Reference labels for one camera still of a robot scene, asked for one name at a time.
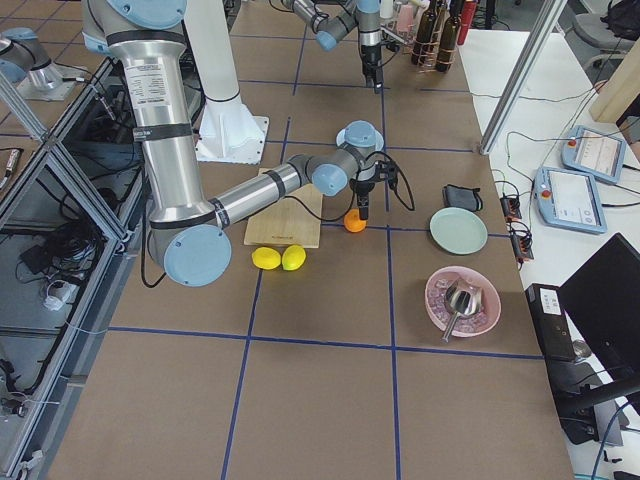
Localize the lower yellow lemon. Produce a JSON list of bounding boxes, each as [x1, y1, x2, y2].
[[281, 245, 307, 271]]

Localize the bamboo cutting board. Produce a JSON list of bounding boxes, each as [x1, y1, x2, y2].
[[244, 199, 320, 248]]

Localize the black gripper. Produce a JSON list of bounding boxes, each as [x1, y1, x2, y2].
[[350, 160, 395, 219], [360, 44, 383, 92]]

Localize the near teach pendant tablet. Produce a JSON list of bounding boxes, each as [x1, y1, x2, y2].
[[534, 167, 607, 234]]

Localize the copper wire bottle rack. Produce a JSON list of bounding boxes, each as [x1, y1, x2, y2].
[[411, 11, 458, 73]]

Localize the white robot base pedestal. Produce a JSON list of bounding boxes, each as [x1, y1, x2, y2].
[[184, 0, 269, 165]]

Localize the red cylinder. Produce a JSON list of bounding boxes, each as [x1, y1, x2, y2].
[[460, 0, 477, 32]]

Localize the aluminium frame post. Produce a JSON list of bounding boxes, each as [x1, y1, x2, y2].
[[479, 0, 567, 155]]

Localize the pink plastic cup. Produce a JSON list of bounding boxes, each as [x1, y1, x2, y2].
[[396, 4, 414, 33]]

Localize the clear ice cubes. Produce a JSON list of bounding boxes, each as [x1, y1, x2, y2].
[[426, 274, 489, 337]]

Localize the black desktop box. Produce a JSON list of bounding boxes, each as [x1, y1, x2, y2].
[[525, 283, 575, 362]]

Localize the upper yellow lemon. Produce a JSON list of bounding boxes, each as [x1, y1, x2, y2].
[[251, 247, 281, 270]]

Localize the pink bowl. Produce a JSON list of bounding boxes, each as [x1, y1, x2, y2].
[[424, 266, 501, 338]]

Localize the folded dark grey cloth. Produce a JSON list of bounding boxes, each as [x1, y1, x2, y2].
[[442, 184, 484, 212]]

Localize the light green plate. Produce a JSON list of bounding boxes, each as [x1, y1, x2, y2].
[[429, 207, 488, 255]]

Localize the dark wine bottle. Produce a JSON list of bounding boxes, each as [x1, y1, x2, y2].
[[411, 0, 440, 67], [435, 0, 464, 73]]

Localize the teach pendant tablet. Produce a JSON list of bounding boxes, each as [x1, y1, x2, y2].
[[561, 125, 625, 185], [534, 167, 607, 234]]

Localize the far teach pendant tablet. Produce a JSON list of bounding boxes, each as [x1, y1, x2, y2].
[[561, 125, 625, 185]]

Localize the metal ice scoop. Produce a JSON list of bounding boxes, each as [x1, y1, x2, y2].
[[441, 278, 483, 343]]

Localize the orange mandarin fruit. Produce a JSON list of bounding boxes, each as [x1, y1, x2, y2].
[[343, 209, 367, 233]]

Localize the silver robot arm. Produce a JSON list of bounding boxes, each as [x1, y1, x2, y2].
[[82, 1, 397, 287], [281, 0, 384, 93]]

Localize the yellow lemon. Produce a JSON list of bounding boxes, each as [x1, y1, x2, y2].
[[281, 245, 307, 271], [251, 247, 281, 270]]

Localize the black computer monitor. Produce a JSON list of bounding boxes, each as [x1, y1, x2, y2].
[[559, 233, 640, 379]]

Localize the dark wine bottle upper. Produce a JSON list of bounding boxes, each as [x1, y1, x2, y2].
[[435, 0, 464, 73]]

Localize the dark wine bottle lower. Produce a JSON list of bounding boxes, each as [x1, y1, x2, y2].
[[411, 0, 440, 67]]

